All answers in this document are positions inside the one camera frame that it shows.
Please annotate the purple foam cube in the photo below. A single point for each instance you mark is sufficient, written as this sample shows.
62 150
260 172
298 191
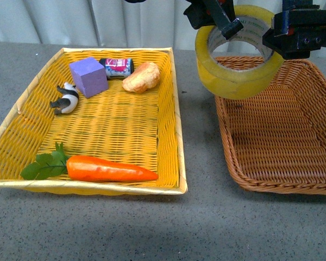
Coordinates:
89 76

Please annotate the brown wicker basket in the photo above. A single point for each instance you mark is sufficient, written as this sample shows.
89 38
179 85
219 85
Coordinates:
276 141

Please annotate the grey curtain backdrop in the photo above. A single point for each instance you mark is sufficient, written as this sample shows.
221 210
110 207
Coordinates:
106 24

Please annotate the small printed can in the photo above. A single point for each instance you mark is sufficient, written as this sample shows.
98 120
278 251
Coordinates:
117 68

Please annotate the orange toy carrot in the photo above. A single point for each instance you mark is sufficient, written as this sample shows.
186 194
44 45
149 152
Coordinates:
84 168

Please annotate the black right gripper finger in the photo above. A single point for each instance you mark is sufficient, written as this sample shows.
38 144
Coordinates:
202 13

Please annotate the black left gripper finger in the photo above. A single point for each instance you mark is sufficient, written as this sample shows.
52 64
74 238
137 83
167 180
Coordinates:
297 31

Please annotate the toy bread loaf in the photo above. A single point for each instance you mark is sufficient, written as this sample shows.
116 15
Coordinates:
145 77

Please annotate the yellow woven basket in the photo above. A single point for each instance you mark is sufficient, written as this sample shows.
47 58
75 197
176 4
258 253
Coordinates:
142 129

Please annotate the small panda figurine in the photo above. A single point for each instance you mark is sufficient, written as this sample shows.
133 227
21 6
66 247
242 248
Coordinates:
69 100

